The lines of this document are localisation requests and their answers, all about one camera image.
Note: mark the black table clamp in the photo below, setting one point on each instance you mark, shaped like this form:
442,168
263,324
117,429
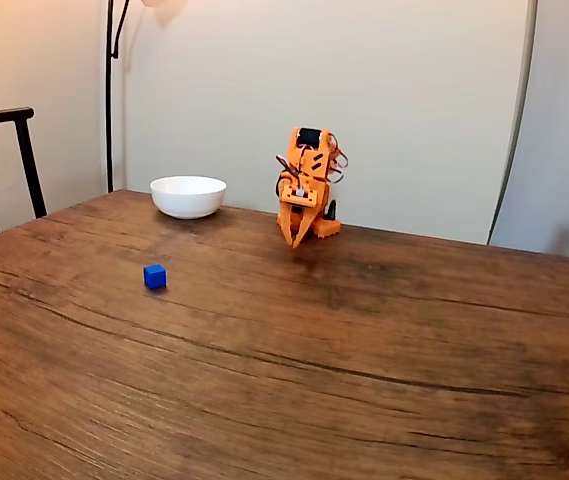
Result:
333,210

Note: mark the grey vertical edge strip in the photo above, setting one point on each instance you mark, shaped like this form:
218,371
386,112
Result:
492,230

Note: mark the blue cube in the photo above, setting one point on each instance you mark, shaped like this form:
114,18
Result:
155,276

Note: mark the black floor lamp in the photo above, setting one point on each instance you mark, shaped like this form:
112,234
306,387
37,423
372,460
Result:
109,100

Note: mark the orange camera mount black camera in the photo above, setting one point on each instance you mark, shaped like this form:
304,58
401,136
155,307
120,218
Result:
311,196

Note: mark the white bowl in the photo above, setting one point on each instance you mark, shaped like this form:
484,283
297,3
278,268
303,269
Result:
188,197

